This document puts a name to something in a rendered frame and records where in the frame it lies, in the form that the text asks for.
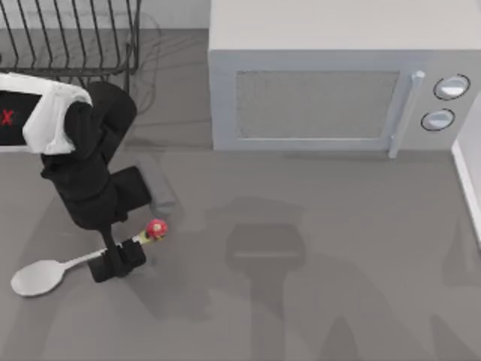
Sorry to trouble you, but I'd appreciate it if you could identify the small round microwave knob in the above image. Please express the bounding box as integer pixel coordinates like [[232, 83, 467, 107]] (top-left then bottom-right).
[[420, 108, 457, 132]]

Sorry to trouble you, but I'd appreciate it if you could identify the metal microwave door handle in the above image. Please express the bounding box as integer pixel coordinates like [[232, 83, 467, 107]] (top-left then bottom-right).
[[387, 69, 427, 159]]

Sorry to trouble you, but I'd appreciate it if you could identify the black wire dish rack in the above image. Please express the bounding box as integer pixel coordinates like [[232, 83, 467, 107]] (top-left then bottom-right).
[[0, 0, 143, 95]]

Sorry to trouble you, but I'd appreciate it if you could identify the white spoon with red knob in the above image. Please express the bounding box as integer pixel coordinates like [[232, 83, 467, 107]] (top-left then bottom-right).
[[10, 219, 169, 298]]

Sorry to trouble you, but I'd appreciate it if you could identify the microwave oven door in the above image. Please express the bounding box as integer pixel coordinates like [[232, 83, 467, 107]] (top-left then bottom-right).
[[210, 50, 428, 152]]

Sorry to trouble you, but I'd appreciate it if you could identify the pale grey microwave oven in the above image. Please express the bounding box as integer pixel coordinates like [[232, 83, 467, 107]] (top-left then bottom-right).
[[207, 0, 481, 159]]

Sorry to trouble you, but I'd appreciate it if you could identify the large round microwave knob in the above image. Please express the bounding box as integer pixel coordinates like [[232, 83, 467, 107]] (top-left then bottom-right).
[[432, 73, 472, 101]]

